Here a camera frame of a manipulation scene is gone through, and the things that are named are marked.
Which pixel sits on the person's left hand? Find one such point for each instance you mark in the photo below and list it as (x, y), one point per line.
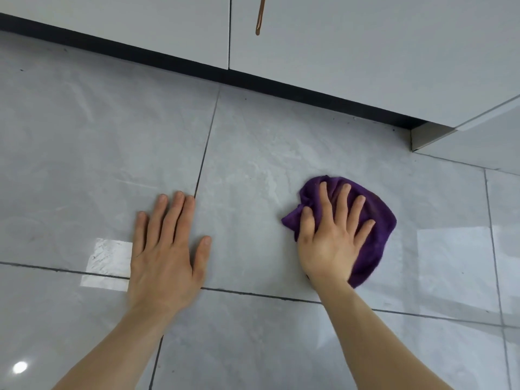
(162, 268)

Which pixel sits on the person's right hand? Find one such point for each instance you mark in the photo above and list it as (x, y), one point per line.
(330, 251)

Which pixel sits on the person's left little finger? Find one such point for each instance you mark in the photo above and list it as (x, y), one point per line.
(139, 233)

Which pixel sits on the person's right thumb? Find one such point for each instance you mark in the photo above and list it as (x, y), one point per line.
(307, 225)

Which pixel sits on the person's left middle finger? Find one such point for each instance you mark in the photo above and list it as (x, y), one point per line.
(172, 218)

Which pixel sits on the person's left thumb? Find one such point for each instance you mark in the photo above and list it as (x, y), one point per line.
(202, 257)

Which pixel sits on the person's right middle finger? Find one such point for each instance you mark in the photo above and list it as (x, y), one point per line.
(342, 207)

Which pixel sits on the person's right little finger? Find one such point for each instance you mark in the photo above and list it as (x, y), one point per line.
(364, 233)

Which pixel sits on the purple cleaning cloth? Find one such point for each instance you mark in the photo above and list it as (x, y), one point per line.
(375, 235)

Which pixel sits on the person's right forearm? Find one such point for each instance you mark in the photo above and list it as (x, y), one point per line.
(378, 345)

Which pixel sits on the person's left forearm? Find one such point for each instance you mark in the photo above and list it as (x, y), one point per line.
(109, 349)

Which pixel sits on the grey cabinet side panel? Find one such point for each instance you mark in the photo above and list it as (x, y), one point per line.
(475, 144)

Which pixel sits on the grey cabinet door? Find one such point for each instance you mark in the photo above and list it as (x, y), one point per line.
(365, 48)
(134, 24)

